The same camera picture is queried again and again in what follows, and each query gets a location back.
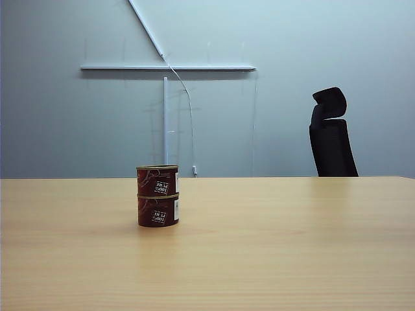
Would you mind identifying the red tomato can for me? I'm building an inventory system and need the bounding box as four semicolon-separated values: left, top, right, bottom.
136;164;180;197
136;192;180;228

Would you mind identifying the black office chair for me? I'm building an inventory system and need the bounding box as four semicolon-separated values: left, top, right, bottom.
308;86;359;178

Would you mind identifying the thin white cable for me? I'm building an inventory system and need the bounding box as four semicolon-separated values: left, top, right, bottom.
163;54;198;176

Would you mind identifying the vertical white wall rail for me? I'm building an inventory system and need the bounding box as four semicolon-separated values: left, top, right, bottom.
163;76;170;166

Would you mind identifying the long horizontal white wall rail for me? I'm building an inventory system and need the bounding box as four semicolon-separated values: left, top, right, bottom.
80;63;257;72

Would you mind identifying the diagonal white wall rail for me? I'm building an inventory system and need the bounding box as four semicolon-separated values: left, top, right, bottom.
128;0;166;58

